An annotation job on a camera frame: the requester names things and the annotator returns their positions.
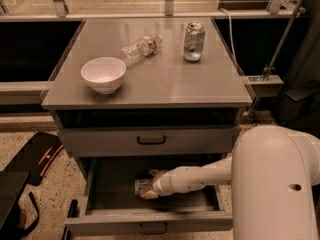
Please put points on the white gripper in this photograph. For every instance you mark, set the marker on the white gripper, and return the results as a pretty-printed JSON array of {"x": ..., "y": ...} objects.
[{"x": 162, "y": 184}]

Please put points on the blue labelled plastic bottle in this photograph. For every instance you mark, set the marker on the blue labelled plastic bottle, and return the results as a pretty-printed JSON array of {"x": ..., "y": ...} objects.
[{"x": 143, "y": 185}]

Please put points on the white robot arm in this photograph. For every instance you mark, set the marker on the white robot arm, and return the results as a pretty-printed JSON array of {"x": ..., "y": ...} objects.
[{"x": 271, "y": 171}]

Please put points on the open middle drawer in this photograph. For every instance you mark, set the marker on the open middle drawer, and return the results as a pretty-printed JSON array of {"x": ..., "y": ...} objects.
[{"x": 110, "y": 206}]

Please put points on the closed upper drawer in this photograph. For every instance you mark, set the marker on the closed upper drawer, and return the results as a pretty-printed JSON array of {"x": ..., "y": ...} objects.
[{"x": 121, "y": 141}]

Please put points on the grey drawer cabinet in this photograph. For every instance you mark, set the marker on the grey drawer cabinet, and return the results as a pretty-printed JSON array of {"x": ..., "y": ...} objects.
[{"x": 162, "y": 90}]

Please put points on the clear plastic water bottle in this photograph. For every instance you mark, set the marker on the clear plastic water bottle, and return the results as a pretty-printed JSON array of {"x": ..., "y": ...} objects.
[{"x": 141, "y": 48}]

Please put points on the white ceramic bowl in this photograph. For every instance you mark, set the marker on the white ceramic bowl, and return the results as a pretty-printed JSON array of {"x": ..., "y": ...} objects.
[{"x": 104, "y": 75}]

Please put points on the black board with orange stripe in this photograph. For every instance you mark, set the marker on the black board with orange stripe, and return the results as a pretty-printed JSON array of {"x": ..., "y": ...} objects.
[{"x": 36, "y": 156}]

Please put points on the green soda can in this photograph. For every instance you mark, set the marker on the green soda can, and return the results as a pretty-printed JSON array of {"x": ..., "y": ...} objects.
[{"x": 194, "y": 41}]

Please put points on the black office chair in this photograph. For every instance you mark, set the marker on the black office chair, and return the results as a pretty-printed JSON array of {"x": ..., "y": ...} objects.
[{"x": 297, "y": 106}]

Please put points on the metal clamp stand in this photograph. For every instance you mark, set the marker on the metal clamp stand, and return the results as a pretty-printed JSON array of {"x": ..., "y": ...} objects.
[{"x": 274, "y": 8}]

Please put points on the black upper drawer handle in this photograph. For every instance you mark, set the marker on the black upper drawer handle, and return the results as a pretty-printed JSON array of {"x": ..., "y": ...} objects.
[{"x": 151, "y": 140}]

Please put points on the black drawer handle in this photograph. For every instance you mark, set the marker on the black drawer handle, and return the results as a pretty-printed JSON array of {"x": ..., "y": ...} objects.
[
  {"x": 151, "y": 140},
  {"x": 156, "y": 228}
]

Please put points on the black middle drawer handle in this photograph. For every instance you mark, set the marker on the black middle drawer handle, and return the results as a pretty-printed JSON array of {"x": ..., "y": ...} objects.
[{"x": 156, "y": 228}]

